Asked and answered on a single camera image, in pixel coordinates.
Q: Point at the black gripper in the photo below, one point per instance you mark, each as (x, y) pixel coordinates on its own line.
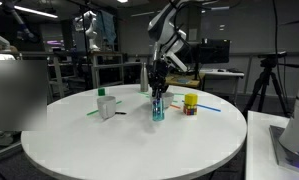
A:
(158, 74)

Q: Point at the small blue bottle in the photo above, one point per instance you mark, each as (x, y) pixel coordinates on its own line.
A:
(158, 111)

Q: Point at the grey-blue background robot arm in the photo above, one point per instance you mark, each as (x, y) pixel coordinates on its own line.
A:
(22, 26)

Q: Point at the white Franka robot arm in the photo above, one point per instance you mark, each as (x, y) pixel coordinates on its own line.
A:
(165, 26)

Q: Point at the white bowl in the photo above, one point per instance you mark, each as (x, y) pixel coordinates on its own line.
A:
(169, 100)

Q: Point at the tall steel bottle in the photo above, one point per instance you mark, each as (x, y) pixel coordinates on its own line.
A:
(144, 77)

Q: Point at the orange straw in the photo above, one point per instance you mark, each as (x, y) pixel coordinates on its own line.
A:
(175, 106)

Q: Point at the wooden desk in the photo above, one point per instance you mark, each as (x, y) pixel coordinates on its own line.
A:
(179, 81)

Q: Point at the yellow container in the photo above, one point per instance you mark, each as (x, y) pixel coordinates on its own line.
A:
(191, 99)

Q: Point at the Rubik's cube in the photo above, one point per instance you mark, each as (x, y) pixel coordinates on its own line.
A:
(190, 110)

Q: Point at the black marker pen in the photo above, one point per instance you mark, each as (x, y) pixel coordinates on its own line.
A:
(121, 113)

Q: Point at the white mug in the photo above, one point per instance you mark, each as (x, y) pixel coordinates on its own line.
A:
(106, 107)

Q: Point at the green cube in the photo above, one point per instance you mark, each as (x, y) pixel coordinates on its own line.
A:
(101, 92)

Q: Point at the white office desk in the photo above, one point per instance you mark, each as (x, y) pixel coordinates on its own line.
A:
(222, 74)

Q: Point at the black computer monitor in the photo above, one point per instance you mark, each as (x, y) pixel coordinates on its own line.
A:
(215, 51)

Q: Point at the black desk item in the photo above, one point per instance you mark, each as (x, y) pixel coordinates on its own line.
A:
(234, 70)

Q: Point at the blue hanging cloth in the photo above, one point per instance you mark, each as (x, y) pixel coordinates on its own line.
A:
(107, 26)

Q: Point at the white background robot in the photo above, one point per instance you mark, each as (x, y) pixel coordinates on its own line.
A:
(91, 31)

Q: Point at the square ceiling light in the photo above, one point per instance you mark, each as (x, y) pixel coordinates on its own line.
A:
(122, 1)

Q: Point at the white side table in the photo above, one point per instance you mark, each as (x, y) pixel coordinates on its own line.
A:
(259, 150)

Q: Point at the ceiling light strip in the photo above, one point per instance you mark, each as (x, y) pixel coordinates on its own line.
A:
(32, 11)

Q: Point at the white round floor base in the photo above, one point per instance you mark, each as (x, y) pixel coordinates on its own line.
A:
(4, 138)

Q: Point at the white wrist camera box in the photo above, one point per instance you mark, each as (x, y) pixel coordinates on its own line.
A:
(177, 61)

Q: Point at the metal frame table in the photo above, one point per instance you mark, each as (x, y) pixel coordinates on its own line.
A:
(95, 70)

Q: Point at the black camera tripod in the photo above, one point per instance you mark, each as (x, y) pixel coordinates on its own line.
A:
(265, 80)

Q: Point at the black camera on tripod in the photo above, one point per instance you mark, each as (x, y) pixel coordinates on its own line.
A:
(272, 55)

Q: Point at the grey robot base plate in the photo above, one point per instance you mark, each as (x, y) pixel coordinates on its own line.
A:
(282, 150)

